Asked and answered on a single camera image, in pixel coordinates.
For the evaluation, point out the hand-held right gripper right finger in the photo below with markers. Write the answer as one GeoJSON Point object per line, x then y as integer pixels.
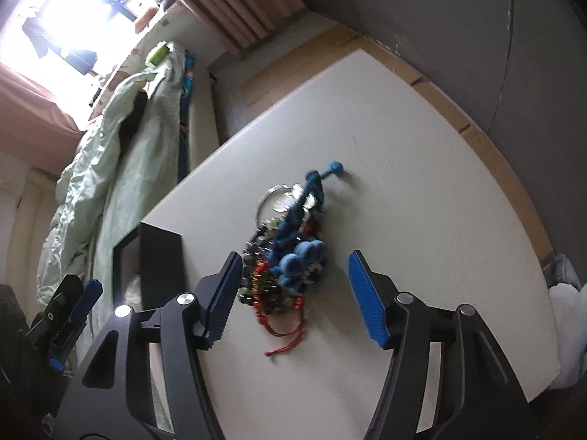
{"type": "Point", "coordinates": [367, 301]}

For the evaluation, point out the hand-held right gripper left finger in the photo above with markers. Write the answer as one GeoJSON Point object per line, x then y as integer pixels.
{"type": "Point", "coordinates": [224, 294]}

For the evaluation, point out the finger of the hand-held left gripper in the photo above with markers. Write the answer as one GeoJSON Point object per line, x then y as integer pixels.
{"type": "Point", "coordinates": [91, 294]}
{"type": "Point", "coordinates": [56, 363]}

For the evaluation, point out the black jewelry box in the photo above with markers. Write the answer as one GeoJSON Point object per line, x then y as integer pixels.
{"type": "Point", "coordinates": [158, 268]}

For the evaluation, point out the light green duvet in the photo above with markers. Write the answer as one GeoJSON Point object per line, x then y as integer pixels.
{"type": "Point", "coordinates": [119, 183]}

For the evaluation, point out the black item on bed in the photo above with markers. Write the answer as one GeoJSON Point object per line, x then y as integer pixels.
{"type": "Point", "coordinates": [133, 119]}

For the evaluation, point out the bed with green sheet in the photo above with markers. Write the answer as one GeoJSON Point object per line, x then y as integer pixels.
{"type": "Point", "coordinates": [185, 114]}

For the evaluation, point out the pink curtain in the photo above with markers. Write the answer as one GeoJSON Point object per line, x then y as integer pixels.
{"type": "Point", "coordinates": [36, 110]}
{"type": "Point", "coordinates": [229, 4]}

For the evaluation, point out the white cloth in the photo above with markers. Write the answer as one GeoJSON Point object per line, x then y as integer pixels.
{"type": "Point", "coordinates": [568, 330]}

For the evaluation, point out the floral window seat cushion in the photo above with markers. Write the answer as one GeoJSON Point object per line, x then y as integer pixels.
{"type": "Point", "coordinates": [137, 50]}

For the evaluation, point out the green plush toy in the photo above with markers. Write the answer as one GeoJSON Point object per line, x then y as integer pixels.
{"type": "Point", "coordinates": [159, 53]}

